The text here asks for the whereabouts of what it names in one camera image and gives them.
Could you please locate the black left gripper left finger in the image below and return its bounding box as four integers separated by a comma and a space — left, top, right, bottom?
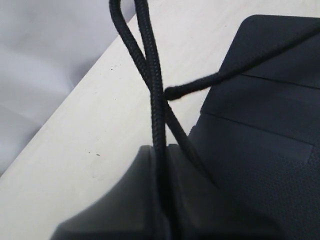
51, 144, 167, 240

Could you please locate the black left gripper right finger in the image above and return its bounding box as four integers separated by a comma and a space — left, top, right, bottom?
167, 144, 250, 240

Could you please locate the black plastic carrying case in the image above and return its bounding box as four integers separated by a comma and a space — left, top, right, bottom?
172, 14, 320, 240

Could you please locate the black cord with loop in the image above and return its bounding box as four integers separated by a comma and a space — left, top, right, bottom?
108, 0, 320, 240

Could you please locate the white backdrop curtain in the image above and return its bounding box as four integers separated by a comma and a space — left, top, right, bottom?
0, 0, 137, 177

